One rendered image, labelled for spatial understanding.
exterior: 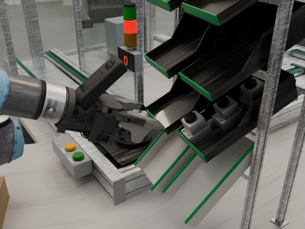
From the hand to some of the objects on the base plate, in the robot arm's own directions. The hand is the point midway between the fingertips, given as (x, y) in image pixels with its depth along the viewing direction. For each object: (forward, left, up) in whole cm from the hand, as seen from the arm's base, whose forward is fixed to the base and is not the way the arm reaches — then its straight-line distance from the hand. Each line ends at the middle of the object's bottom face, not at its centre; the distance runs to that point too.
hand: (152, 114), depth 76 cm
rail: (-32, +58, -46) cm, 81 cm away
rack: (+24, +17, -46) cm, 55 cm away
